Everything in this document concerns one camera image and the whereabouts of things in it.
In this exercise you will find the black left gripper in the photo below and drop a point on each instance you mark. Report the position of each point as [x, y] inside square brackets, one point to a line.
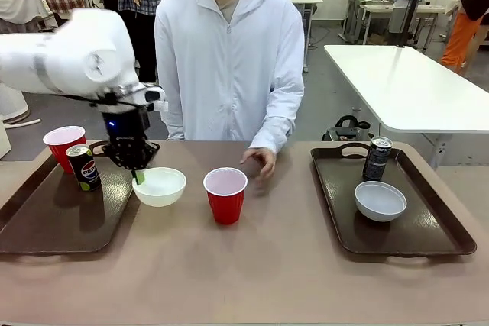
[126, 123]

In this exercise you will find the white plastic bowl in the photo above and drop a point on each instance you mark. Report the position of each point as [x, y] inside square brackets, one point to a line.
[162, 192]

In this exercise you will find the black Pepsi can lime spot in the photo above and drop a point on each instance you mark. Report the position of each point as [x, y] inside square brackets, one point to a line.
[88, 173]

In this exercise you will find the red plastic cup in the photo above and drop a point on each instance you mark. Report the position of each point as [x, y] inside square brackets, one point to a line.
[61, 142]
[225, 204]

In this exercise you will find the black Pepsi can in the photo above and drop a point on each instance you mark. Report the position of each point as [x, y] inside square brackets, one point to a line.
[376, 162]

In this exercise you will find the grey white bowl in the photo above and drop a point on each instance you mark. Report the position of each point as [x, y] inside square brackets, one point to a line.
[380, 204]

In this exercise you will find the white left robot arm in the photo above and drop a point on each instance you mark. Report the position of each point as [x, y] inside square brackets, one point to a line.
[65, 59]

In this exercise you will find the person's right forearm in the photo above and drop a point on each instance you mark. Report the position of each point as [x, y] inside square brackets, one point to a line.
[173, 123]

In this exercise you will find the person's left forearm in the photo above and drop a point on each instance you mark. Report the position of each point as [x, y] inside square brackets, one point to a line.
[279, 123]

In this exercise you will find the person's left hand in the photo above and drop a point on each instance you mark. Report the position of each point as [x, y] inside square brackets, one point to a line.
[263, 162]

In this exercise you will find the brown plastic tray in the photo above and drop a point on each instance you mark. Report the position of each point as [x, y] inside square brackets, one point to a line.
[57, 219]
[420, 226]

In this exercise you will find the white tube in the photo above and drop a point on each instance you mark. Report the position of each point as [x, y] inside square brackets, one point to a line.
[23, 122]

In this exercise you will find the person in white hoodie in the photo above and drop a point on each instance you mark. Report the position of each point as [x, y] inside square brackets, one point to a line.
[225, 74]

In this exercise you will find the black bag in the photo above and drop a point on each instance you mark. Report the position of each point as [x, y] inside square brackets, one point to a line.
[345, 129]

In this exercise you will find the white background table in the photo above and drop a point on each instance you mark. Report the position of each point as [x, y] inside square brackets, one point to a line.
[412, 85]

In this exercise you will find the white background workbench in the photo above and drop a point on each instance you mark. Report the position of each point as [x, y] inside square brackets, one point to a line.
[389, 11]

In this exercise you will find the black vertical pole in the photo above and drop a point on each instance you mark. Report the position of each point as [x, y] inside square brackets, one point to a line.
[410, 9]

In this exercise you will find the bystander in orange trousers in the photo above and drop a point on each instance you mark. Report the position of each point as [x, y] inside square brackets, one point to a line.
[460, 36]

